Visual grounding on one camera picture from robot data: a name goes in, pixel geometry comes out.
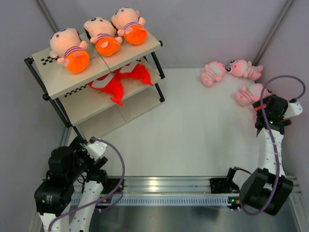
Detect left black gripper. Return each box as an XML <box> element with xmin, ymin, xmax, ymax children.
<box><xmin>66</xmin><ymin>136</ymin><xmax>107</xmax><ymax>182</ymax></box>

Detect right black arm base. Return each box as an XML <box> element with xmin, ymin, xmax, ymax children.
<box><xmin>210</xmin><ymin>177</ymin><xmax>240</xmax><ymax>194</ymax></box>

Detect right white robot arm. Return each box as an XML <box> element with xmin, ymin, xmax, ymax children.
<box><xmin>225</xmin><ymin>94</ymin><xmax>294</xmax><ymax>216</ymax></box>

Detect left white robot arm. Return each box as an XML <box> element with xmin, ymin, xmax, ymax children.
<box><xmin>34</xmin><ymin>138</ymin><xmax>109</xmax><ymax>232</ymax></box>

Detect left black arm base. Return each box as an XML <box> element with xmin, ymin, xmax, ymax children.
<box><xmin>104</xmin><ymin>178</ymin><xmax>125</xmax><ymax>193</ymax></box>

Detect beige three-tier shelf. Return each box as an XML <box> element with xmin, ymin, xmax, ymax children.
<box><xmin>24</xmin><ymin>35</ymin><xmax>165</xmax><ymax>140</ymax></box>

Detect pink plush lower right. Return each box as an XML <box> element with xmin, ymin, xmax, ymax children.
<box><xmin>235</xmin><ymin>83</ymin><xmax>272</xmax><ymax>106</ymax></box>

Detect pink plush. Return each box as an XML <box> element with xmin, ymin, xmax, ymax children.
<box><xmin>200</xmin><ymin>61</ymin><xmax>226</xmax><ymax>87</ymax></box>
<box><xmin>235</xmin><ymin>83</ymin><xmax>272</xmax><ymax>106</ymax></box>
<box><xmin>225</xmin><ymin>59</ymin><xmax>264</xmax><ymax>81</ymax></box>

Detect pink plush top right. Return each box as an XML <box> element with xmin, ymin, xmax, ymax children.
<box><xmin>225</xmin><ymin>59</ymin><xmax>264</xmax><ymax>81</ymax></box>

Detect pink plush left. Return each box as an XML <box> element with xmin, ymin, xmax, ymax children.
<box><xmin>200</xmin><ymin>61</ymin><xmax>226</xmax><ymax>87</ymax></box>

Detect left doll orange pants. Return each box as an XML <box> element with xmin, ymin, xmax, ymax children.
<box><xmin>50</xmin><ymin>28</ymin><xmax>90</xmax><ymax>74</ymax></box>

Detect doll orange pants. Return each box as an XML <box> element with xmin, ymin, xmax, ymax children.
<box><xmin>50</xmin><ymin>28</ymin><xmax>90</xmax><ymax>74</ymax></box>
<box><xmin>111</xmin><ymin>7</ymin><xmax>148</xmax><ymax>45</ymax></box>
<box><xmin>84</xmin><ymin>17</ymin><xmax>123</xmax><ymax>57</ymax></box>

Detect middle doll orange pants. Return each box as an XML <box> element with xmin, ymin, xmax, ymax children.
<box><xmin>84</xmin><ymin>17</ymin><xmax>123</xmax><ymax>57</ymax></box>

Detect right doll orange pants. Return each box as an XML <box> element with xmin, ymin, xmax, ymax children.
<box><xmin>111</xmin><ymin>7</ymin><xmax>148</xmax><ymax>45</ymax></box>

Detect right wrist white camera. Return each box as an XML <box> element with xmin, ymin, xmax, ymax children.
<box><xmin>283</xmin><ymin>101</ymin><xmax>303</xmax><ymax>119</ymax></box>

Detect wrist white camera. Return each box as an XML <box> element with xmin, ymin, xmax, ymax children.
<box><xmin>283</xmin><ymin>101</ymin><xmax>303</xmax><ymax>119</ymax></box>
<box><xmin>84</xmin><ymin>138</ymin><xmax>108</xmax><ymax>161</ymax></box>

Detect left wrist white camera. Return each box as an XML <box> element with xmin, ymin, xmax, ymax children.
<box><xmin>84</xmin><ymin>138</ymin><xmax>108</xmax><ymax>161</ymax></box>

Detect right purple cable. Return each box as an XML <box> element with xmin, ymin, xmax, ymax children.
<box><xmin>241</xmin><ymin>75</ymin><xmax>307</xmax><ymax>216</ymax></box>

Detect aluminium mounting rail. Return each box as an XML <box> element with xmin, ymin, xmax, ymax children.
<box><xmin>42</xmin><ymin>175</ymin><xmax>302</xmax><ymax>196</ymax></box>

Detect white slotted cable duct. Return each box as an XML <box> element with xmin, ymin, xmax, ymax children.
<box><xmin>98</xmin><ymin>195</ymin><xmax>232</xmax><ymax>206</ymax></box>

